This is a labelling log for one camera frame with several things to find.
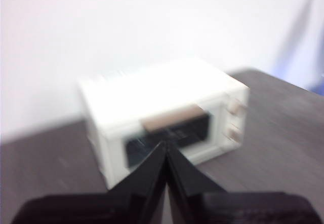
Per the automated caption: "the oven door with beige handle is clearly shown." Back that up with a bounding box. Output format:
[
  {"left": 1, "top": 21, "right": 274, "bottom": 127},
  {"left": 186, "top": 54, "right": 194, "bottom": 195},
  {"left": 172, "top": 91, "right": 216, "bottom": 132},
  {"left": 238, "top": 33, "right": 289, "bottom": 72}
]
[{"left": 101, "top": 96, "right": 226, "bottom": 181}]

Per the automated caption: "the cream Toshiba toaster oven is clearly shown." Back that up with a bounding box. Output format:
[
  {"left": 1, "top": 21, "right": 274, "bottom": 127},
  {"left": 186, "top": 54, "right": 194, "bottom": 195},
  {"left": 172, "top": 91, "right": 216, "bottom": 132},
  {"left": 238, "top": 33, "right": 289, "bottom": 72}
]
[{"left": 77, "top": 59, "right": 251, "bottom": 191}]

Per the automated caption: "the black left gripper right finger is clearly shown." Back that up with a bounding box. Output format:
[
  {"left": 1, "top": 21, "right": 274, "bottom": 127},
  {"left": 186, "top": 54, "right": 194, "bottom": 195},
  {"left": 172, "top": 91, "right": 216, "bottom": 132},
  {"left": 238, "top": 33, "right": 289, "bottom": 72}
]
[{"left": 167, "top": 145, "right": 324, "bottom": 224}]

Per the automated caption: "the round beige oven knob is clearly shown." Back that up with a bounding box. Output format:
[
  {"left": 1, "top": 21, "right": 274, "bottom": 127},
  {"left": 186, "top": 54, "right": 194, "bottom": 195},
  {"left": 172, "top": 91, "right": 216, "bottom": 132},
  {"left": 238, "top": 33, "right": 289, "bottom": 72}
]
[
  {"left": 227, "top": 98, "right": 248, "bottom": 116},
  {"left": 225, "top": 124, "right": 245, "bottom": 142}
]

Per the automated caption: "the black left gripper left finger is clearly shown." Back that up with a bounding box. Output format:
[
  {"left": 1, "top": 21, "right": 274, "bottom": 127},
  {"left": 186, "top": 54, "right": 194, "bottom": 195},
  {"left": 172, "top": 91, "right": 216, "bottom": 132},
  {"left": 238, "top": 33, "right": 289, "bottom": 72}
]
[{"left": 10, "top": 141, "right": 168, "bottom": 224}]

